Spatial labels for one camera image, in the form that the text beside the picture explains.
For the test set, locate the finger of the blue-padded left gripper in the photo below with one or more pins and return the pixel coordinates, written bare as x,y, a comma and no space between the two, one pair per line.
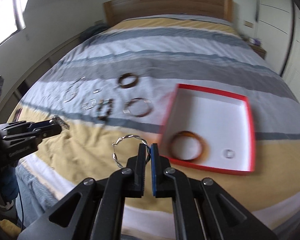
47,132

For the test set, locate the purple tissue box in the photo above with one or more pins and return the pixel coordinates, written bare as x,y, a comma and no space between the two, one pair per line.
254,41

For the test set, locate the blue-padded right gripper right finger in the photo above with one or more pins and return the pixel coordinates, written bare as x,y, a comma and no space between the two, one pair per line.
169,182

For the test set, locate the red jewelry box lid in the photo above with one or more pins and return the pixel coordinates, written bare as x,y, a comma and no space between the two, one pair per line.
224,119

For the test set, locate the wooden headboard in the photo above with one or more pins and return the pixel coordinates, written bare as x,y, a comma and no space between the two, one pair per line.
119,10

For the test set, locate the low wooden side shelf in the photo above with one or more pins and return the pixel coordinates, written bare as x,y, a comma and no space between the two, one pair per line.
32,75

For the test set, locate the wooden nightstand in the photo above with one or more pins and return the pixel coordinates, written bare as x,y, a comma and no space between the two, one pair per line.
258,50

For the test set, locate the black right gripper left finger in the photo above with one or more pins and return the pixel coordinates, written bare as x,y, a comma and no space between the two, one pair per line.
128,182

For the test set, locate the striped bed duvet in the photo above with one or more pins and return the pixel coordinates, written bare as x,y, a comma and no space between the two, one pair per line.
164,51

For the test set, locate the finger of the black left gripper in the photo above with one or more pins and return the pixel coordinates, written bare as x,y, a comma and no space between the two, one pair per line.
43,125

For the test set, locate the dark blue folded blanket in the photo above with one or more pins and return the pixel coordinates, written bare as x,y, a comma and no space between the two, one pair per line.
93,30

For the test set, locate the wall socket plate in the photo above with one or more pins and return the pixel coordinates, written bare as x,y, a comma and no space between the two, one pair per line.
248,24

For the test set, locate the dark brown wooden bangle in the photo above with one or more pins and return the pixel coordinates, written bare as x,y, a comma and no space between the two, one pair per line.
128,80

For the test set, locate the thin brown hoop bangle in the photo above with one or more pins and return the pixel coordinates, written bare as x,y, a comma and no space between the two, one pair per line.
138,107

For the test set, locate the amber tortoiseshell bangle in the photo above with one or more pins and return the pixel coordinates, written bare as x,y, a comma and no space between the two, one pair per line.
187,146

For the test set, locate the white wardrobe doors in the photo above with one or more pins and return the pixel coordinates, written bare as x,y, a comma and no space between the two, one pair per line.
278,28

